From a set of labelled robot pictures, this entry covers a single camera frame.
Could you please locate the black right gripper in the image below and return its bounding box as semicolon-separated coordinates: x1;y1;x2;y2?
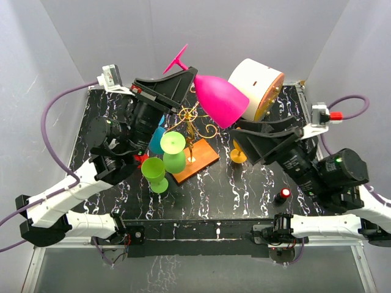
230;116;327;197

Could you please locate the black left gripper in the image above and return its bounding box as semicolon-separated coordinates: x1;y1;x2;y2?
125;68;197;156

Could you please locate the orange plastic wine glass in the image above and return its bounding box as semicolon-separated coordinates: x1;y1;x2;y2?
230;140;247;164

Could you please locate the magenta plastic wine glass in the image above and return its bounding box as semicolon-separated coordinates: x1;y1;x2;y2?
162;43;250;129

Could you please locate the green plastic wine glass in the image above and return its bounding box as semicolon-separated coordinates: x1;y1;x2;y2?
141;157;169;194
160;131;186;174

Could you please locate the blue plastic wine glass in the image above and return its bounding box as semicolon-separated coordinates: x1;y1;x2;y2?
149;115;166;155

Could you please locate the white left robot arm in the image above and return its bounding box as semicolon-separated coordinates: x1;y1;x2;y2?
15;65;197;247

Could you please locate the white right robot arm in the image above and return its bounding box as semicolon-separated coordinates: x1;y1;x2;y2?
231;117;390;247

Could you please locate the red plastic wine glass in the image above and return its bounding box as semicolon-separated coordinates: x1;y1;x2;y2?
134;154;149;165

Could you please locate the white cylindrical container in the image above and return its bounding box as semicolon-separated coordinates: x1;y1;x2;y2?
228;58;285;121

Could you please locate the red push button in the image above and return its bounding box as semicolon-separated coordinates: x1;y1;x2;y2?
274;188;291;204

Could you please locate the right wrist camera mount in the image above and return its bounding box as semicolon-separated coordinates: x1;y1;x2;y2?
301;103;344;140

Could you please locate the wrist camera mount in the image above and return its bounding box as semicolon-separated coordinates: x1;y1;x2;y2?
97;64;134;96
301;103;344;140

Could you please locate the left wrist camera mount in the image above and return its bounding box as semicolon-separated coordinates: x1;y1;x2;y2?
97;64;134;96

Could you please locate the gold wire wine glass rack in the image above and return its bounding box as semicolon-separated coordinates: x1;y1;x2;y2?
166;101;220;185

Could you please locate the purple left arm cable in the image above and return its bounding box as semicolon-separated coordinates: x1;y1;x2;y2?
0;81;98;253

